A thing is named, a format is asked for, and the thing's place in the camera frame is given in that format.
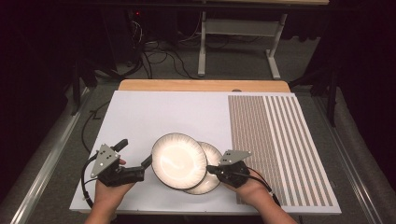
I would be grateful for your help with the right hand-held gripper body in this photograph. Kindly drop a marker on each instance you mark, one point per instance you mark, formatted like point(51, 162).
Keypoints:
point(233, 172)

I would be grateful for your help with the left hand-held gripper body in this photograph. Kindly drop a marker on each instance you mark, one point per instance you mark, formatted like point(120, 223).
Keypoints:
point(104, 161)

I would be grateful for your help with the white plate with dark rim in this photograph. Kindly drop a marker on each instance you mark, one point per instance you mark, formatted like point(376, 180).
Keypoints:
point(177, 160)
point(210, 183)

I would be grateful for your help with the person's right hand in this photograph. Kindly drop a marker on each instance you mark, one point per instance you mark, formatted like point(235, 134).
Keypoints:
point(253, 191)

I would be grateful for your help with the person's left hand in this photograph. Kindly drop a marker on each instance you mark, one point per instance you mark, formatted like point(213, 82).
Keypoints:
point(109, 194)

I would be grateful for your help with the white board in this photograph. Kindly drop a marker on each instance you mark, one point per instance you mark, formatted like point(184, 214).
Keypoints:
point(162, 115)

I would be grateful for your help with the striped grey and white mat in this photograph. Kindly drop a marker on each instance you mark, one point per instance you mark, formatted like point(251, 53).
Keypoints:
point(274, 130)

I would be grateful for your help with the black metal stand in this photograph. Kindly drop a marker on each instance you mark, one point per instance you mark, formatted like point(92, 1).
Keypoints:
point(79, 81)
point(327, 87)

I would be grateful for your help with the wooden table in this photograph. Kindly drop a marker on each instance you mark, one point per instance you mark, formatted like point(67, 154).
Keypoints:
point(202, 85)

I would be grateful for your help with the dark device with red light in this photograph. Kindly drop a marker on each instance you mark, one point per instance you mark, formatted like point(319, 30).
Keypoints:
point(137, 13)

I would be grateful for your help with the metal floor rail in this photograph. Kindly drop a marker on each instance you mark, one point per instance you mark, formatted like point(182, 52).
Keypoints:
point(348, 161)
point(53, 155)

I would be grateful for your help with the white metal desk frame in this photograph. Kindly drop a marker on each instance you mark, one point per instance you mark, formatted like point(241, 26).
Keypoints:
point(239, 28)

